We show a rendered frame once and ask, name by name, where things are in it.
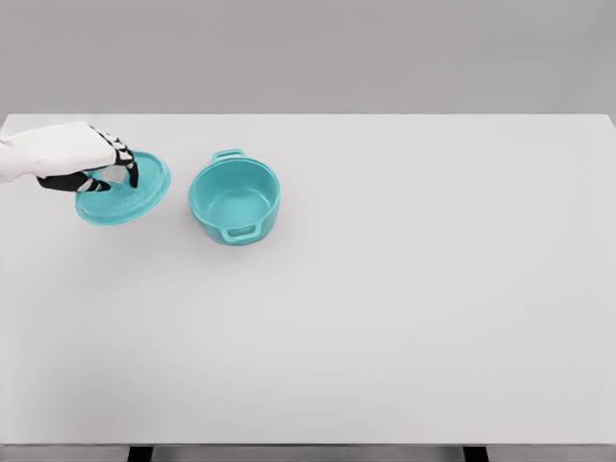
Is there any teal pot with handles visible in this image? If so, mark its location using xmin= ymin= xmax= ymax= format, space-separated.
xmin=188 ymin=149 xmax=281 ymax=245

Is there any teal pot lid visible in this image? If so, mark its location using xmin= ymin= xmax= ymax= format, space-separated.
xmin=74 ymin=150 xmax=173 ymax=226

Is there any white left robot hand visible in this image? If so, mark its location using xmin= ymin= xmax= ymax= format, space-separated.
xmin=17 ymin=120 xmax=140 ymax=193

